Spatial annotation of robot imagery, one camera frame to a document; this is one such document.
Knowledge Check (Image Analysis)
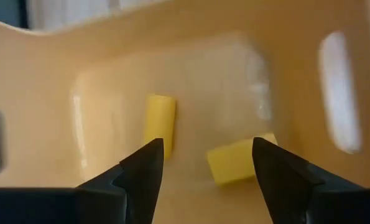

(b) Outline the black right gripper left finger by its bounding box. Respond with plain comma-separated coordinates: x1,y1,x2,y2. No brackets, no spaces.
0,138,165,224

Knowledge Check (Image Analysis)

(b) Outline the yellow-orange plastic bin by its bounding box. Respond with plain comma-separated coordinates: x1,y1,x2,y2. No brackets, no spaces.
0,0,370,224

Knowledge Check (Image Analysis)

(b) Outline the yellow rectangular toy block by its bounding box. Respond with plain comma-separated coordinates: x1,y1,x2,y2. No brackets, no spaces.
205,132,279,187

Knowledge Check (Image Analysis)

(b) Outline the yellow cylinder toy block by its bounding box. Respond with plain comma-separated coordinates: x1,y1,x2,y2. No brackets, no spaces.
143,93,177,161

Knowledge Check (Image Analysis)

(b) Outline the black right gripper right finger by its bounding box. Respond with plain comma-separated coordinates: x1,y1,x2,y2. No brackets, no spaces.
251,137,370,224

